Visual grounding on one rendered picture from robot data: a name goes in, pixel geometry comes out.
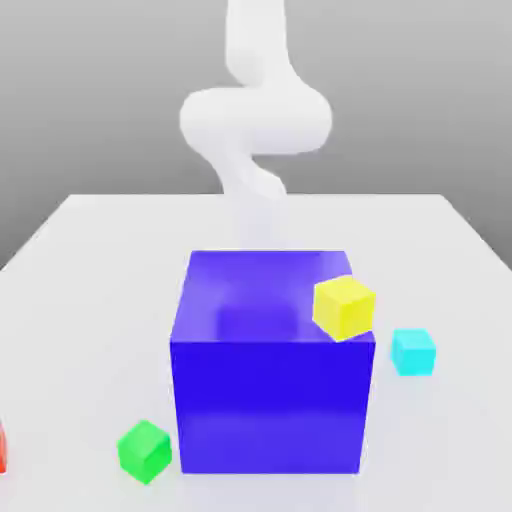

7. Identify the small green cube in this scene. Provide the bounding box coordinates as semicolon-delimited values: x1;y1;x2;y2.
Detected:
116;419;174;486

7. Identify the small yellow cube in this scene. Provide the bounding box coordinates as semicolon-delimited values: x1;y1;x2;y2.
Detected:
312;274;377;344

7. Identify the large blue box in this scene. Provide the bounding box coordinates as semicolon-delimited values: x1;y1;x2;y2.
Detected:
169;249;376;476

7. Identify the small cyan cube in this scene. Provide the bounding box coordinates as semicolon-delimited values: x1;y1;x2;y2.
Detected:
390;328;438;378

